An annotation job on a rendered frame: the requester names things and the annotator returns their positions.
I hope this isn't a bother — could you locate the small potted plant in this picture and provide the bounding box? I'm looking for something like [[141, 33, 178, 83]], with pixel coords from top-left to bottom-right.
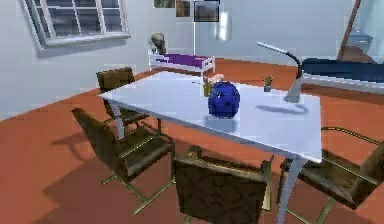
[[262, 74, 276, 93]]

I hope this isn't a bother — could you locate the yellow bottle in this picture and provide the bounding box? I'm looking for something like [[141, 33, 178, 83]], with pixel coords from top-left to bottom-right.
[[202, 77, 213, 98]]

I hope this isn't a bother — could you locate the blue round vase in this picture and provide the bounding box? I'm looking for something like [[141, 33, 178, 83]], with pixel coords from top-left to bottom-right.
[[207, 80, 241, 119]]

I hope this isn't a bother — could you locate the pale round object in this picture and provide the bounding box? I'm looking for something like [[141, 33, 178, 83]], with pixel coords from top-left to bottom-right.
[[211, 73, 227, 84]]

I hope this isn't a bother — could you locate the white bench purple cushion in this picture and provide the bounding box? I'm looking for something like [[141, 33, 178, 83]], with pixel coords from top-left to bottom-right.
[[148, 52, 216, 78]]

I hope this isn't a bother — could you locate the brown leather chair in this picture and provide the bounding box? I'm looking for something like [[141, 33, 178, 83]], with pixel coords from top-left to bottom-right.
[[71, 107, 176, 216], [95, 66, 163, 137], [173, 145, 275, 224], [276, 126, 384, 224]]

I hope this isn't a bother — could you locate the white dining table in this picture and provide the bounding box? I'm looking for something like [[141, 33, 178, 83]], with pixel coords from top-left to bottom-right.
[[98, 71, 324, 224]]

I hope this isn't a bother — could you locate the grey bust statue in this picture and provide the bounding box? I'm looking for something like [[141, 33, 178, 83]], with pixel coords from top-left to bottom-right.
[[150, 32, 167, 56]]

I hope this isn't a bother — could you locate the dark framed picture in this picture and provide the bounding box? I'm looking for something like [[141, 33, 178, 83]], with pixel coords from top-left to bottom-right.
[[193, 0, 221, 23]]

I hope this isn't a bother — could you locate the brown framed picture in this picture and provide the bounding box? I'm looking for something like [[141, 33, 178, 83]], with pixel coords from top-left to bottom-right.
[[175, 0, 192, 18]]

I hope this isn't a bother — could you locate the grey desk lamp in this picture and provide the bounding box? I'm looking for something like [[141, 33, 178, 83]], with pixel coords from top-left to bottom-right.
[[256, 41, 305, 104]]

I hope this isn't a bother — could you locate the green framed picture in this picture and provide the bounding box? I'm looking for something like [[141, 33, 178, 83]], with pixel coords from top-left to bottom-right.
[[153, 0, 176, 9]]

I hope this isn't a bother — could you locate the white framed window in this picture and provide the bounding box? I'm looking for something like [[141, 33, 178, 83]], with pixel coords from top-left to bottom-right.
[[20, 0, 131, 50]]

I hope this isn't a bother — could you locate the brown room door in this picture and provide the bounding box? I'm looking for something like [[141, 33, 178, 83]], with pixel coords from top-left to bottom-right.
[[336, 0, 363, 61]]

